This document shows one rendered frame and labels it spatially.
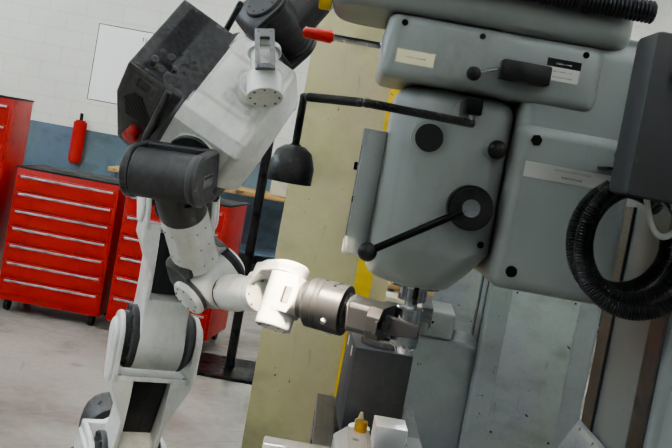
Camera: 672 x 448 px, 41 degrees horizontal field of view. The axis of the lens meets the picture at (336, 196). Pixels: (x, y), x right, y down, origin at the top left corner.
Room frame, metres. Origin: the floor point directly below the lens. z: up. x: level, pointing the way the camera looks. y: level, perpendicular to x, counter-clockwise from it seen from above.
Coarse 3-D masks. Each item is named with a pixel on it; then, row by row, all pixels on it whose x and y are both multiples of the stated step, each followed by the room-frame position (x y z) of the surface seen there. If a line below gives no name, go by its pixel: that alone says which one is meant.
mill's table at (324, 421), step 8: (320, 400) 2.03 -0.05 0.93; (328, 400) 2.05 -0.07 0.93; (320, 408) 1.97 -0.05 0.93; (328, 408) 1.98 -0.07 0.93; (320, 416) 1.91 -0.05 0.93; (328, 416) 1.92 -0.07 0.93; (336, 416) 2.01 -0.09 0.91; (408, 416) 2.03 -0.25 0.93; (312, 424) 2.03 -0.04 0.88; (320, 424) 1.86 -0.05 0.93; (328, 424) 1.87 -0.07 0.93; (336, 424) 1.95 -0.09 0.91; (408, 424) 1.97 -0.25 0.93; (312, 432) 1.92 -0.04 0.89; (320, 432) 1.80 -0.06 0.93; (328, 432) 1.81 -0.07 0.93; (408, 432) 1.91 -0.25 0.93; (416, 432) 1.92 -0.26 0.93; (312, 440) 1.77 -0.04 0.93; (320, 440) 1.76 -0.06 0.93; (328, 440) 1.76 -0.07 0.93
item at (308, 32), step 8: (304, 32) 1.59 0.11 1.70; (312, 32) 1.59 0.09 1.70; (320, 32) 1.59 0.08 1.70; (328, 32) 1.59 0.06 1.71; (320, 40) 1.59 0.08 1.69; (328, 40) 1.59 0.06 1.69; (336, 40) 1.59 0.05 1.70; (344, 40) 1.59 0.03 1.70; (352, 40) 1.59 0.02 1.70; (360, 40) 1.59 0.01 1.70; (368, 40) 1.60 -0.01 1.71; (376, 48) 1.60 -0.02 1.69
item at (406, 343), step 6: (396, 312) 1.49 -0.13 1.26; (402, 318) 1.48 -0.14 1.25; (408, 318) 1.48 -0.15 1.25; (414, 318) 1.48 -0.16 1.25; (420, 318) 1.48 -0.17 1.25; (414, 324) 1.48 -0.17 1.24; (420, 324) 1.49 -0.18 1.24; (390, 336) 1.50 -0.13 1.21; (390, 342) 1.49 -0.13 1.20; (396, 342) 1.48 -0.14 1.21; (402, 342) 1.48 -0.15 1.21; (408, 342) 1.48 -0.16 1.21; (414, 342) 1.48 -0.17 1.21; (408, 348) 1.48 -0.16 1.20; (414, 348) 1.48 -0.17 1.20
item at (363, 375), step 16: (352, 336) 1.91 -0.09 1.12; (352, 352) 1.85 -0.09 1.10; (368, 352) 1.80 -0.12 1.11; (384, 352) 1.81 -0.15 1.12; (352, 368) 1.80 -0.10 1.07; (368, 368) 1.81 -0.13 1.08; (384, 368) 1.81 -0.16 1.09; (400, 368) 1.81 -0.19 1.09; (352, 384) 1.80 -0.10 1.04; (368, 384) 1.81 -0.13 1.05; (384, 384) 1.81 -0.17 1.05; (400, 384) 1.81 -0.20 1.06; (336, 400) 1.99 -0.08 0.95; (352, 400) 1.80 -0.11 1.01; (368, 400) 1.81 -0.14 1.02; (384, 400) 1.81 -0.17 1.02; (400, 400) 1.81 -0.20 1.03; (352, 416) 1.80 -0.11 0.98; (368, 416) 1.81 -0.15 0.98; (384, 416) 1.81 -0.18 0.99; (400, 416) 1.81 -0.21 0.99
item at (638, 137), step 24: (648, 48) 1.15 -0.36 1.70; (648, 72) 1.13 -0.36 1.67; (648, 96) 1.13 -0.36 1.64; (624, 120) 1.19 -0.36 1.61; (648, 120) 1.13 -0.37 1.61; (624, 144) 1.17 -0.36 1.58; (648, 144) 1.13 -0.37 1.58; (624, 168) 1.15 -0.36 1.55; (648, 168) 1.13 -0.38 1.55; (624, 192) 1.14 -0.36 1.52; (648, 192) 1.13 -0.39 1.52
